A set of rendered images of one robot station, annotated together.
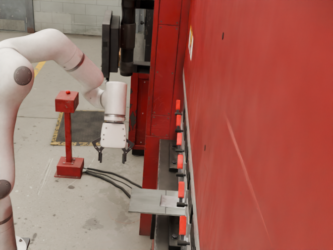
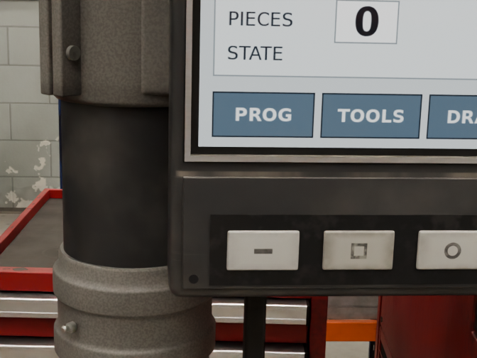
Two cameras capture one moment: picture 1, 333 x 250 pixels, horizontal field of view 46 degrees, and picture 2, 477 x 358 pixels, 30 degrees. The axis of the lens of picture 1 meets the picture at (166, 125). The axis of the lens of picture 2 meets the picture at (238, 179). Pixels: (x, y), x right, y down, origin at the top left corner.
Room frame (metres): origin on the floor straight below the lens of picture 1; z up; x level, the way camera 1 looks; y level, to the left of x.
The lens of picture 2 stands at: (2.89, 0.95, 1.41)
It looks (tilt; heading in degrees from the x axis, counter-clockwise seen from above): 13 degrees down; 272
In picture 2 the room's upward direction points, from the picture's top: 2 degrees clockwise
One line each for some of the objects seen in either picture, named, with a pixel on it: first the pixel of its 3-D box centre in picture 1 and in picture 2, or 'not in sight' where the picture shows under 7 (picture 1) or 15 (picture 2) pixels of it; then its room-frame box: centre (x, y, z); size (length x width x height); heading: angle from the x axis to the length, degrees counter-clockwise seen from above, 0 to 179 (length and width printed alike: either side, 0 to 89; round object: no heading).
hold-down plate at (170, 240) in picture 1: (174, 225); not in sight; (1.50, -0.08, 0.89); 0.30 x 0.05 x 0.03; 2
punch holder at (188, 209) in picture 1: (198, 210); not in sight; (1.16, -0.15, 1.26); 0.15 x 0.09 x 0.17; 2
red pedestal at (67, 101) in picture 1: (68, 134); not in sight; (3.16, 0.89, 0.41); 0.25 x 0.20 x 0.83; 92
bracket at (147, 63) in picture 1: (147, 74); not in sight; (2.83, 0.17, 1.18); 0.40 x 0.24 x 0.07; 2
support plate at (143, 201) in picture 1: (157, 201); not in sight; (1.54, 0.01, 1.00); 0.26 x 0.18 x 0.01; 92
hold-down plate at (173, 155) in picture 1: (173, 156); not in sight; (2.14, -0.06, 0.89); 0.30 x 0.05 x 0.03; 2
